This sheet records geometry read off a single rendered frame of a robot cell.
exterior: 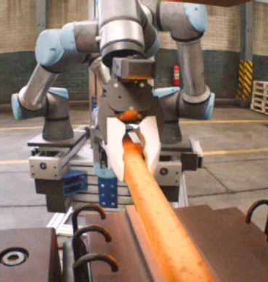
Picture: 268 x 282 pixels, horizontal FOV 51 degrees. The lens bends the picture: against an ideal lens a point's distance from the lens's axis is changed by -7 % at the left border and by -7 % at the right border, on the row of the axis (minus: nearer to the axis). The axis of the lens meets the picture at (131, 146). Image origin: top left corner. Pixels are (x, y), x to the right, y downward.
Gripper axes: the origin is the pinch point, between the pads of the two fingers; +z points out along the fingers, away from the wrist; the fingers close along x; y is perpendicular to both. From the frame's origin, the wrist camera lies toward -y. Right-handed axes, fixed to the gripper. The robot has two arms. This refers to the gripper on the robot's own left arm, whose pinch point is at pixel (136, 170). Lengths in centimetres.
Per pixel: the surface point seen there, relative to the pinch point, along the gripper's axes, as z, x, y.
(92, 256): 9.1, 7.4, -17.2
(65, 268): 11.2, 10.2, -9.9
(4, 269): 10.7, 16.1, -12.1
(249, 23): -425, -434, 504
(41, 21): -424, 84, 529
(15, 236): 7.7, 15.8, -6.9
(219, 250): 10.5, -4.9, -14.0
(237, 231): 9.5, -9.3, -10.2
